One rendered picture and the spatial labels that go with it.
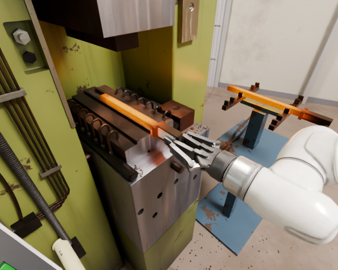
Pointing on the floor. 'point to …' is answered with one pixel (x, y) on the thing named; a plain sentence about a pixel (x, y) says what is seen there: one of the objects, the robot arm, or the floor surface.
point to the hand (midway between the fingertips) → (169, 134)
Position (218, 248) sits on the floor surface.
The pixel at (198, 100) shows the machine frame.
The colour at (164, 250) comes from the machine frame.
